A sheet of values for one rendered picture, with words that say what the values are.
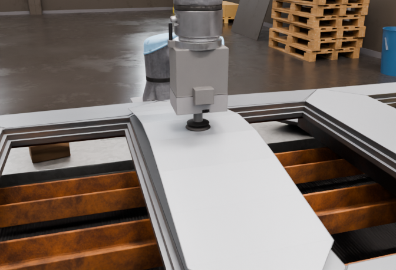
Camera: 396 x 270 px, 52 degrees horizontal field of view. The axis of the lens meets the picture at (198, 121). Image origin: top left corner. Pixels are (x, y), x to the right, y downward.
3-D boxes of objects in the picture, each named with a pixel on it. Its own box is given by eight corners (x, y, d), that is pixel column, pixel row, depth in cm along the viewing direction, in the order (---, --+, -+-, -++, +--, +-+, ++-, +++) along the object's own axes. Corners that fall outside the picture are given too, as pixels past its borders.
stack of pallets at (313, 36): (364, 58, 560) (373, -8, 529) (310, 62, 535) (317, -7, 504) (313, 43, 670) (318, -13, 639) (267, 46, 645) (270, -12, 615)
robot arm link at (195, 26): (228, 10, 60) (174, 12, 58) (228, 42, 62) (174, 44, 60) (215, 6, 67) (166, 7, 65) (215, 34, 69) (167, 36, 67)
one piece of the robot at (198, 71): (174, 28, 57) (176, 136, 63) (236, 26, 59) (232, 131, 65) (164, 20, 66) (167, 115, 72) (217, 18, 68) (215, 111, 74)
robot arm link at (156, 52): (147, 70, 146) (144, 31, 141) (184, 68, 145) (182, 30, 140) (142, 79, 134) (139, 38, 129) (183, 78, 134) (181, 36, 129)
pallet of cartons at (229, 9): (242, 22, 921) (243, 4, 907) (211, 23, 899) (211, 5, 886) (224, 17, 1017) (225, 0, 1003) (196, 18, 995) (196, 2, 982)
